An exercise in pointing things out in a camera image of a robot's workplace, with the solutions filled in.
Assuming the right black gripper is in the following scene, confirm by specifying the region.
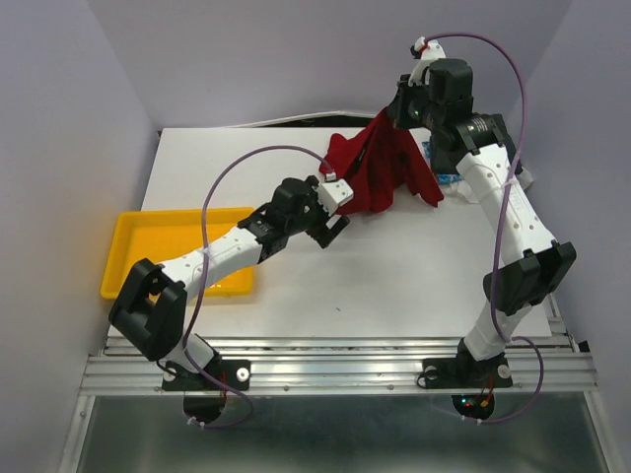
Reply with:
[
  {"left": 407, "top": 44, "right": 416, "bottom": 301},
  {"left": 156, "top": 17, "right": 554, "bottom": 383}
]
[{"left": 384, "top": 71, "right": 445, "bottom": 132}]

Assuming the red skirt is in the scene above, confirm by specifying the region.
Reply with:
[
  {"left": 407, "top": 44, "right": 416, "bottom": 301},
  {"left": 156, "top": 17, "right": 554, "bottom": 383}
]
[{"left": 319, "top": 110, "right": 444, "bottom": 215}]

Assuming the dark grey dotted skirt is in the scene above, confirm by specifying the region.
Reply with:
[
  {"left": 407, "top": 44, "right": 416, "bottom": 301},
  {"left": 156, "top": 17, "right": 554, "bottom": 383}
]
[{"left": 429, "top": 138, "right": 461, "bottom": 175}]

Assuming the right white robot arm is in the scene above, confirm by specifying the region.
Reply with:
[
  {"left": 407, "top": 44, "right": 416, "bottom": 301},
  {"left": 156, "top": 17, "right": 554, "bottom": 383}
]
[{"left": 386, "top": 57, "right": 577, "bottom": 389}]

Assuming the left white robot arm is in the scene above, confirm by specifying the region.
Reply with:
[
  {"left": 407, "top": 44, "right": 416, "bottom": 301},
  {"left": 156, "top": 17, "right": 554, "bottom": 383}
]
[{"left": 108, "top": 175, "right": 354, "bottom": 388}]

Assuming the blue floral skirt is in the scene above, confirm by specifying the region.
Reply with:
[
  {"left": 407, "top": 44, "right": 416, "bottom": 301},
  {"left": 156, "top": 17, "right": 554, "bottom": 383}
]
[{"left": 421, "top": 141, "right": 461, "bottom": 185}]

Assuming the white paper sheet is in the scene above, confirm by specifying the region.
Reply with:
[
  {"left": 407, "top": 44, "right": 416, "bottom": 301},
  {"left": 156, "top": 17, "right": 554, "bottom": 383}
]
[{"left": 446, "top": 168, "right": 534, "bottom": 205}]

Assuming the yellow plastic tray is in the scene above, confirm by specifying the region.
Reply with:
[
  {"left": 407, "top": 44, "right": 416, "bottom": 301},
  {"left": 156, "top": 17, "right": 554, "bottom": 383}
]
[{"left": 100, "top": 207, "right": 254, "bottom": 300}]

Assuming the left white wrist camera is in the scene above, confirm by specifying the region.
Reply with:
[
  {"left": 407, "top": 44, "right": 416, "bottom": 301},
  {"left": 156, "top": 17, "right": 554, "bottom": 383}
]
[{"left": 315, "top": 179, "right": 354, "bottom": 216}]

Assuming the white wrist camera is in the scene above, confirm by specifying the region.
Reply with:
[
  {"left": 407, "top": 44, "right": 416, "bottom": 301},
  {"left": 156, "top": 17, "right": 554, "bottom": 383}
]
[
  {"left": 315, "top": 179, "right": 354, "bottom": 216},
  {"left": 408, "top": 36, "right": 446, "bottom": 86}
]

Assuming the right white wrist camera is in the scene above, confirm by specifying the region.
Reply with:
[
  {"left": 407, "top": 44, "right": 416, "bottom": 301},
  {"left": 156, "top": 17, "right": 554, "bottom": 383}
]
[{"left": 408, "top": 36, "right": 446, "bottom": 86}]

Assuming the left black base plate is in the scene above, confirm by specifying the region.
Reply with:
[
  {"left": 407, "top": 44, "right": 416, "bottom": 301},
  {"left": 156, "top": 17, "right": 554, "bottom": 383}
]
[{"left": 157, "top": 359, "right": 253, "bottom": 430}]

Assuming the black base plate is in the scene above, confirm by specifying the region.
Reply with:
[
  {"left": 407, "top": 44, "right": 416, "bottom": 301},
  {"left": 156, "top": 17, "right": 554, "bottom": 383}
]
[
  {"left": 157, "top": 359, "right": 253, "bottom": 430},
  {"left": 416, "top": 357, "right": 513, "bottom": 421}
]

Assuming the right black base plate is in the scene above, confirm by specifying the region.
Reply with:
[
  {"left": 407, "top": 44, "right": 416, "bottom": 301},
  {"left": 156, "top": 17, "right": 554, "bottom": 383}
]
[{"left": 416, "top": 357, "right": 513, "bottom": 421}]

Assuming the aluminium mounting rail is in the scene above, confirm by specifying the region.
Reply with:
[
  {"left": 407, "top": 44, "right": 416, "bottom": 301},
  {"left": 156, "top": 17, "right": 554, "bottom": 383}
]
[{"left": 80, "top": 331, "right": 598, "bottom": 396}]

